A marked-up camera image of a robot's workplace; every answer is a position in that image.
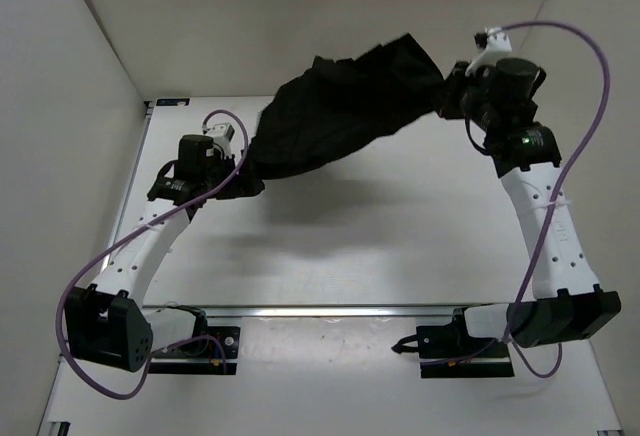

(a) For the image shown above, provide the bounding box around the left blue label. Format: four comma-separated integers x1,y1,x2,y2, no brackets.
155,98,190,107

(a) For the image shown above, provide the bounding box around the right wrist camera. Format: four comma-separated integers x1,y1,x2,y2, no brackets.
465,27,512,77

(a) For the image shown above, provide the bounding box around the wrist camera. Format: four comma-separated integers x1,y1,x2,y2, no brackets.
202,123,235,155
465,27,512,77

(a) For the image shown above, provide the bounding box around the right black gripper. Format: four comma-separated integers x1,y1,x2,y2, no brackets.
423,65,497,133

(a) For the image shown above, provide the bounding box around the aluminium rail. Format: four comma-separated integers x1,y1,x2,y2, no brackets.
203,304,458,318

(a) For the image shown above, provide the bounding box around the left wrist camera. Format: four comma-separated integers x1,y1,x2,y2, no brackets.
202,123,235,155

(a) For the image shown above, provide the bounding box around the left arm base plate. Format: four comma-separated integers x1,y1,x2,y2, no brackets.
149,319,241,376

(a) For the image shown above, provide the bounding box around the black skirt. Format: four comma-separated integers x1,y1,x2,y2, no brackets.
249,34,445,181

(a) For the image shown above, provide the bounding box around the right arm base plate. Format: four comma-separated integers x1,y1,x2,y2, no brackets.
391,316,515,379

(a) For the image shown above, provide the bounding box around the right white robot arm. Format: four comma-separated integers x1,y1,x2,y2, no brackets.
440,57,621,357

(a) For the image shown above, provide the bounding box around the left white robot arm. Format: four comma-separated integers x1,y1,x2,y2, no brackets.
64,123,264,372

